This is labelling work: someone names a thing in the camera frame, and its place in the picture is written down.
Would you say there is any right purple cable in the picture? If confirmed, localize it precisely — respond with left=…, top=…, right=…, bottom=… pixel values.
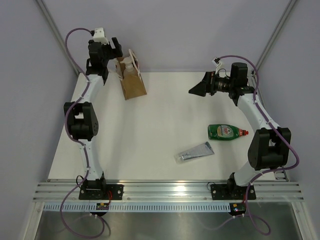
left=217, top=54, right=300, bottom=237

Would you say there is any purple cable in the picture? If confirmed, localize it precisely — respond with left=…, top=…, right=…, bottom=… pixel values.
left=217, top=54, right=300, bottom=237
left=59, top=27, right=109, bottom=238

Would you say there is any green dish soap bottle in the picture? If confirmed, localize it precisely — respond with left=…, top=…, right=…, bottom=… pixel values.
left=207, top=124, right=249, bottom=141

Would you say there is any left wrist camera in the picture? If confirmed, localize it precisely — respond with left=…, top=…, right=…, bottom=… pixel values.
left=90, top=27, right=110, bottom=45

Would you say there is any beige pump bottle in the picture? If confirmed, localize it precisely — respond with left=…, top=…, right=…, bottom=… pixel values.
left=120, top=57, right=138, bottom=78

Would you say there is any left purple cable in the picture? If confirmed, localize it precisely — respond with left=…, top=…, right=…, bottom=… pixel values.
left=59, top=27, right=109, bottom=238

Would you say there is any aluminium frame post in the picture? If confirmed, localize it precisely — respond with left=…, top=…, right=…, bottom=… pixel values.
left=255, top=0, right=299, bottom=70
left=34, top=0, right=79, bottom=76

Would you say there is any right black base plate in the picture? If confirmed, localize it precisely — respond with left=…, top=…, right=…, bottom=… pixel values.
left=210, top=183, right=257, bottom=201

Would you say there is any left aluminium frame post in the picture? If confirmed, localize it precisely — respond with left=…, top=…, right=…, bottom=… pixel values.
left=34, top=0, right=79, bottom=76

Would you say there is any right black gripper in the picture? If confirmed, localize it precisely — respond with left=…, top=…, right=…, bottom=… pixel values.
left=189, top=71, right=235, bottom=97

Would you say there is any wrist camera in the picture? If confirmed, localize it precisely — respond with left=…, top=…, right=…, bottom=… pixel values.
left=90, top=27, right=110, bottom=45
left=212, top=57, right=223, bottom=74

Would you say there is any white slotted cable duct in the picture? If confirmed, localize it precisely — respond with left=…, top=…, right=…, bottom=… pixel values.
left=43, top=202, right=246, bottom=213

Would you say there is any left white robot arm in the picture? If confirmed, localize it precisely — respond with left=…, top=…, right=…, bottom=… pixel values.
left=63, top=37, right=123, bottom=200

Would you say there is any silver squeeze tube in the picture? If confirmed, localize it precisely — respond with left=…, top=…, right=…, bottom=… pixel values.
left=174, top=141, right=215, bottom=164

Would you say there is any burlap watermelon canvas bag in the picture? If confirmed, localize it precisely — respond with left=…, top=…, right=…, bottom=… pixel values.
left=115, top=48, right=147, bottom=100

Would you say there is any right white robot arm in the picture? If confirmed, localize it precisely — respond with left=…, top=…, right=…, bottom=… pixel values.
left=188, top=62, right=291, bottom=200

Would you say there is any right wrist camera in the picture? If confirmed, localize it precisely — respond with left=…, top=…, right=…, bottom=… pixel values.
left=212, top=57, right=223, bottom=74

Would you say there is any aluminium mounting rail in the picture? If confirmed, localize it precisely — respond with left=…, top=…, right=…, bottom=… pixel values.
left=33, top=181, right=304, bottom=202

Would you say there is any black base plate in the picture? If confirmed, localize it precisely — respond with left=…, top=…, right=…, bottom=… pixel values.
left=78, top=184, right=124, bottom=201
left=210, top=183, right=257, bottom=201

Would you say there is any right side aluminium rail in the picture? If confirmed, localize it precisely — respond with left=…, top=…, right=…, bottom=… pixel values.
left=241, top=71, right=291, bottom=177

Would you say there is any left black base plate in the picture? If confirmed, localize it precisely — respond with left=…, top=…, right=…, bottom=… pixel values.
left=78, top=184, right=124, bottom=201

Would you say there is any right aluminium frame post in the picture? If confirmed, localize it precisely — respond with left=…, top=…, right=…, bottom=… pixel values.
left=255, top=0, right=299, bottom=70

